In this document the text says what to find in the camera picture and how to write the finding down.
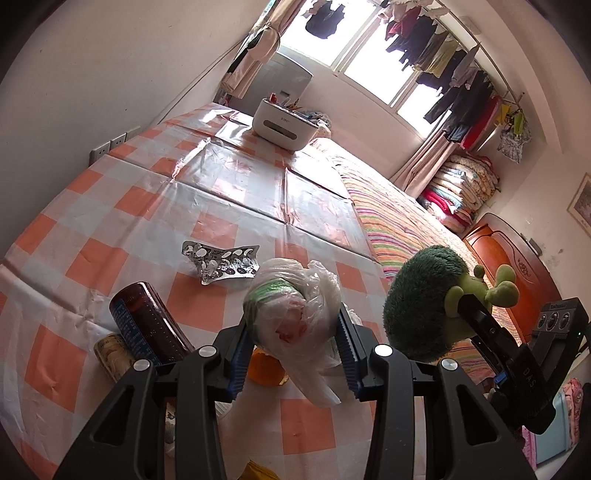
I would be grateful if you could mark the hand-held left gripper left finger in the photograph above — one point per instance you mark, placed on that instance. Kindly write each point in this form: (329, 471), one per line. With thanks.
(239, 369)

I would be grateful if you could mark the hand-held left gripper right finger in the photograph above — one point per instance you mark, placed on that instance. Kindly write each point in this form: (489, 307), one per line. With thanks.
(348, 364)

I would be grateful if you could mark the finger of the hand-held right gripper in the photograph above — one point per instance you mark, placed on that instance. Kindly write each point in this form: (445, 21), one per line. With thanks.
(485, 323)
(489, 360)

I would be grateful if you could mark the green broccoli plush toy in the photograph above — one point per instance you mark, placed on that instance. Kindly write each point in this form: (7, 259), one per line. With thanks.
(425, 304)

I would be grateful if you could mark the white plastic bag bundle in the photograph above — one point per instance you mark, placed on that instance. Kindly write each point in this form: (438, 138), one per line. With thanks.
(286, 323)

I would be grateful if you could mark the dark red plastic bottle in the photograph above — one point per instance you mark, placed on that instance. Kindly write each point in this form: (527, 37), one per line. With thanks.
(147, 327)

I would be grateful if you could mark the small printed can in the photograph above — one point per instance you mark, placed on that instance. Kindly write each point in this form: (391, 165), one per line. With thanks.
(113, 357)

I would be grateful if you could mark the orange round object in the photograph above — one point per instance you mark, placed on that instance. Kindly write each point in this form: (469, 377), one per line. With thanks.
(265, 369)

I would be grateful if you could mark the pink printed cloth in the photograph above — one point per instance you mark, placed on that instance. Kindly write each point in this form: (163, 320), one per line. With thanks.
(572, 392)

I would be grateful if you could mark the light blue box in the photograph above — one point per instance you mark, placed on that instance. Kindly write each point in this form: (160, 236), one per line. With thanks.
(551, 434)

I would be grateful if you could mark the wooden headboard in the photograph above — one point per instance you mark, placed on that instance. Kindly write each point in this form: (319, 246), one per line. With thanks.
(517, 258)

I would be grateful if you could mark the small grey box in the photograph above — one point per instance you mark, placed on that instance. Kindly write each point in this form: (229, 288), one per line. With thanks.
(534, 246)

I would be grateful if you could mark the silver blister pack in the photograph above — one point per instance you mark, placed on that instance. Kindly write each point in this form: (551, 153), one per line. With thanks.
(221, 267)

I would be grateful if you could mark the yellow crumpled wrapper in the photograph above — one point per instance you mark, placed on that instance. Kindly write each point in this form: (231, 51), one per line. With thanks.
(261, 470)

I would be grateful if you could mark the stack of folded quilts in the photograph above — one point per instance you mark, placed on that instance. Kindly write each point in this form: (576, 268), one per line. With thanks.
(461, 189)

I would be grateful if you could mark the bed with striped sheet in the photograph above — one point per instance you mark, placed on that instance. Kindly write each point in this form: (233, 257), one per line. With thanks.
(392, 217)

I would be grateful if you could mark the orange checkered tablecloth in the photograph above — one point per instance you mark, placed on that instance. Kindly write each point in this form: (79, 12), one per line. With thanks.
(161, 207)

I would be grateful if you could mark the beige curtain beside quilts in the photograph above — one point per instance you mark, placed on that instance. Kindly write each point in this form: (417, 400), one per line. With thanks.
(429, 152)

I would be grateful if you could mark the white desk organizer box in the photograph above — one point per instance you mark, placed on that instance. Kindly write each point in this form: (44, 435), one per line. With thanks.
(284, 124)

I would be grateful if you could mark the row of hanging clothes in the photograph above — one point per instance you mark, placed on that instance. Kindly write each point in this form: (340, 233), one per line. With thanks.
(443, 55)

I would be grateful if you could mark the grey standing appliance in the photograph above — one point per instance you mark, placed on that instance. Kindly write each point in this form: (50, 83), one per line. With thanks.
(286, 76)

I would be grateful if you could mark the beige tied curtain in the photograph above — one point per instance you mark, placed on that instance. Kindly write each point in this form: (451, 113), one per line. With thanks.
(263, 41)

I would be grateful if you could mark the black hanging garment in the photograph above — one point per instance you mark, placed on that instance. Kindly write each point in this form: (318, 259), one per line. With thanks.
(325, 18)

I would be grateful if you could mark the framed wall picture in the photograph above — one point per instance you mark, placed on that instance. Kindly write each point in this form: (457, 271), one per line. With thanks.
(581, 201)

